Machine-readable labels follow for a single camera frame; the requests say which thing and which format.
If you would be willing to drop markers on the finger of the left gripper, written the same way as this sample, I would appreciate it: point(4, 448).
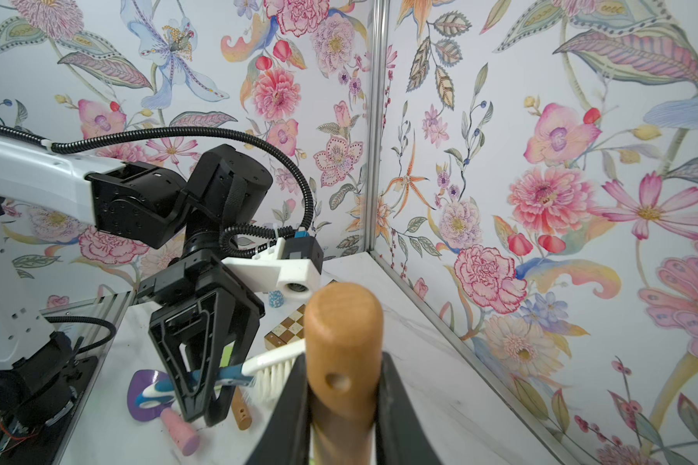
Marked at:
point(232, 360)
point(185, 337)

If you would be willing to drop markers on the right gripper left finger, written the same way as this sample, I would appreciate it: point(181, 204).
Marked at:
point(286, 439)

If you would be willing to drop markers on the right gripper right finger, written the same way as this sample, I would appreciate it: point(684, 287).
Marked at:
point(399, 436)

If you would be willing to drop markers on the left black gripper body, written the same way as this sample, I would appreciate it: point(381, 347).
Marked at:
point(226, 189)

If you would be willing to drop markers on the white blue cleaning brush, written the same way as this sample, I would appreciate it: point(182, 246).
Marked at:
point(265, 376)

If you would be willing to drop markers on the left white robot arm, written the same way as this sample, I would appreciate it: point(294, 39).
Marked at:
point(138, 203)

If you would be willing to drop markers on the green trowel upper middle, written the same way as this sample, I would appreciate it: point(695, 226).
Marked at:
point(241, 410)

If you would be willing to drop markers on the green trowel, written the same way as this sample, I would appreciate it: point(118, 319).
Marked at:
point(343, 330)
point(241, 410)

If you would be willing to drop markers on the green trowel lower middle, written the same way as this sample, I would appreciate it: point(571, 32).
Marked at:
point(343, 330)

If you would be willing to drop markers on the small blue patterned cup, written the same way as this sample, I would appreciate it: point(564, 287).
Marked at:
point(276, 299)

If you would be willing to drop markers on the wooden chessboard box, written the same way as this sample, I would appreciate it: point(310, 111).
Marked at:
point(289, 330)

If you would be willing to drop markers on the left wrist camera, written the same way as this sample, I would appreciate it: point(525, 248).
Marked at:
point(292, 266)

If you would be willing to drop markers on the purple trowel pink handle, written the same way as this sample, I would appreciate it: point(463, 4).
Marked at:
point(157, 407)

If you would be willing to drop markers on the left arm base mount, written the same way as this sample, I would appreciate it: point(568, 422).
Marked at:
point(40, 399)

